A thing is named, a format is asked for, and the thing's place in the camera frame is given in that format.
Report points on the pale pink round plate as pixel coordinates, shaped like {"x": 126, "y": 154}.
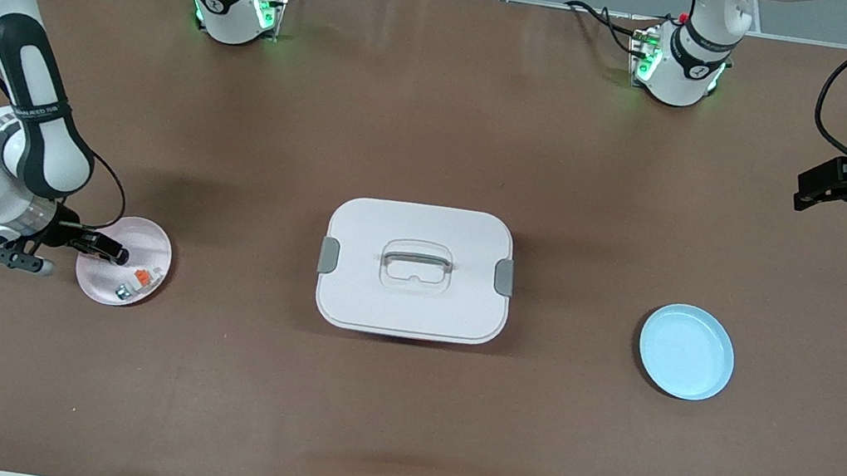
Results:
{"x": 106, "y": 283}

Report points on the pale lidded storage box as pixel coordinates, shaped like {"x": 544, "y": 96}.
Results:
{"x": 414, "y": 304}

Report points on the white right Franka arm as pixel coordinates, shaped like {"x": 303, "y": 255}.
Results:
{"x": 34, "y": 87}

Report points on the white orange push-button switch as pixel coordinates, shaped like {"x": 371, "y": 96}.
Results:
{"x": 142, "y": 278}

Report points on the light blue round plate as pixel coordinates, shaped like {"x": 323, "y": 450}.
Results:
{"x": 687, "y": 353}

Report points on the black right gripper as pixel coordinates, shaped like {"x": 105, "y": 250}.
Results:
{"x": 65, "y": 234}

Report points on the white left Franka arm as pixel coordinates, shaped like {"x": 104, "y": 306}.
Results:
{"x": 689, "y": 59}

